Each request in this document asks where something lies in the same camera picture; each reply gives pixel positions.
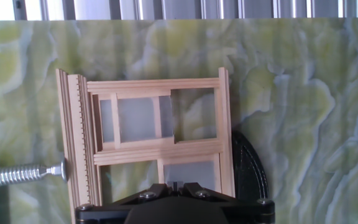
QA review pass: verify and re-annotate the black C-clamp with silver screw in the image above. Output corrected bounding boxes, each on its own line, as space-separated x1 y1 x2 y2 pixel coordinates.
0 129 270 206

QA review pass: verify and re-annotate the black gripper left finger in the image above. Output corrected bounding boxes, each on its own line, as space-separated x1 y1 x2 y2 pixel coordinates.
116 182 176 208

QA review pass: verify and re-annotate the miniature wooden sliding window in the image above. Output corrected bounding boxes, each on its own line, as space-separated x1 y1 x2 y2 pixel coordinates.
55 67 236 224

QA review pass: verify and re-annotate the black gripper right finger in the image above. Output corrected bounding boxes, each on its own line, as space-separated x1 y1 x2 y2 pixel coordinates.
176 182 236 205

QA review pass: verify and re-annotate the green marble pattern mat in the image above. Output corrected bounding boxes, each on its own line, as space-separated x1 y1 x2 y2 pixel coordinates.
0 17 358 224

